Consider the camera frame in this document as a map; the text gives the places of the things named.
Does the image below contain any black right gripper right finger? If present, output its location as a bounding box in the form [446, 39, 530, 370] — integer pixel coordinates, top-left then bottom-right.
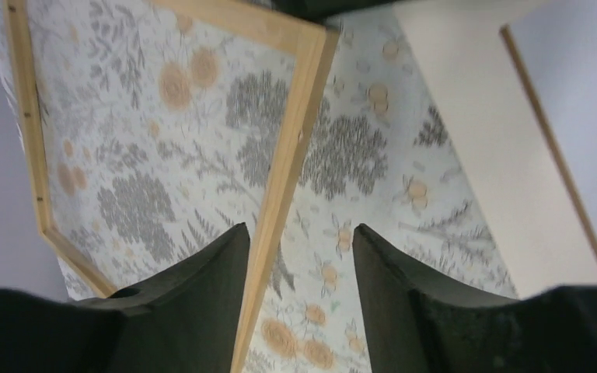
[352, 225, 597, 372]

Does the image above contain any cream photo mat board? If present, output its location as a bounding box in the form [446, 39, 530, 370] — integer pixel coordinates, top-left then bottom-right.
[393, 1, 597, 298]

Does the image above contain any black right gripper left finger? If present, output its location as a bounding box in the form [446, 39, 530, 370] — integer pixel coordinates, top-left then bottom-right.
[0, 223, 250, 372]

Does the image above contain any light wooden picture frame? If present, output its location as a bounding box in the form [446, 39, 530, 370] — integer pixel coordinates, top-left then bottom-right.
[2, 1, 338, 372]

